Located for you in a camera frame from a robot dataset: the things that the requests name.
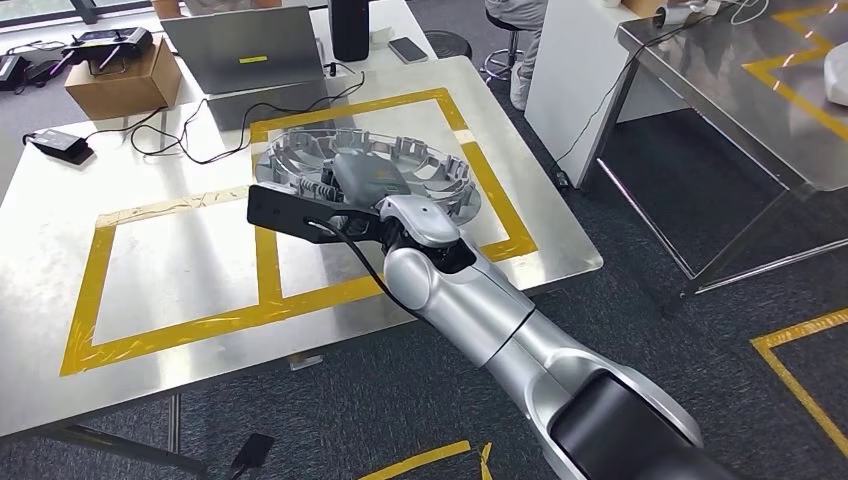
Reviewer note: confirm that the yellow table tape marking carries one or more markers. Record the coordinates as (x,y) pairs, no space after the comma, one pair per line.
(795,99)

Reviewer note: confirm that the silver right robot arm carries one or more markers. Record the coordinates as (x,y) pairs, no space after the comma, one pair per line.
(464,298)

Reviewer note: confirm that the black round stool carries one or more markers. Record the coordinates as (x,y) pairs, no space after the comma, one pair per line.
(449,43)

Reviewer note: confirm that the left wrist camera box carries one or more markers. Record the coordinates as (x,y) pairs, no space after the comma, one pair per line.
(252,454)

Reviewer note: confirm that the steel table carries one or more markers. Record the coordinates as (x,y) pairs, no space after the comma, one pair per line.
(729,99)

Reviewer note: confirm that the black stool with chrome base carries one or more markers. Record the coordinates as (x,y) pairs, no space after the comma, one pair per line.
(503,23)

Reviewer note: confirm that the black cylinder speaker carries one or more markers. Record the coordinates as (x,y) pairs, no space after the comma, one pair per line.
(349,30)

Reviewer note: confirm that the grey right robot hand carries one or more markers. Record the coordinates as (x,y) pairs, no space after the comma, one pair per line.
(368,175)

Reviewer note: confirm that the cardboard box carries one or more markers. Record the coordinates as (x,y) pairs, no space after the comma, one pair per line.
(642,6)
(126,86)

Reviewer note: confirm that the black devices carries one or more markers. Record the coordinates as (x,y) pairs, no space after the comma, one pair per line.
(13,69)

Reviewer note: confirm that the black power adapter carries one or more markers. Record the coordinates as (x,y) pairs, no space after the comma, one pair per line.
(60,142)

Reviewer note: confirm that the dark smartphone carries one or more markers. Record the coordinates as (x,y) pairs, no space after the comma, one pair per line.
(407,50)

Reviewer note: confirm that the yellow floor tape square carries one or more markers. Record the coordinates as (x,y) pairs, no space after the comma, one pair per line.
(795,329)

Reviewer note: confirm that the steel workbench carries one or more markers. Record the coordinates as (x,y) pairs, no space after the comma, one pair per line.
(166,265)

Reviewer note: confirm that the person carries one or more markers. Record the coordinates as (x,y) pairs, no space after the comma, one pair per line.
(523,10)

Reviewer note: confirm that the white curved part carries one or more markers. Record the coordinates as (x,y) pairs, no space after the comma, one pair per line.
(840,83)

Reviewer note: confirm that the white desk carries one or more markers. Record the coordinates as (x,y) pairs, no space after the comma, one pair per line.
(570,79)
(391,16)

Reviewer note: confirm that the grey wheel hubcap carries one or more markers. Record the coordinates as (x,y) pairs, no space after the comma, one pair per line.
(298,156)

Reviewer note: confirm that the black power brick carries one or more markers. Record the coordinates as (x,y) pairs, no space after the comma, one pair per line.
(562,180)

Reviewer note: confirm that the grey laptop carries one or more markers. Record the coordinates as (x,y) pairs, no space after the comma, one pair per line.
(245,46)

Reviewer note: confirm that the black remote controller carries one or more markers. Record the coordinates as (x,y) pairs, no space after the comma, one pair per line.
(112,41)

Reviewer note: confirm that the yellow double-square table tape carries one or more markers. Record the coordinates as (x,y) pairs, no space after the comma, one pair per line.
(268,265)

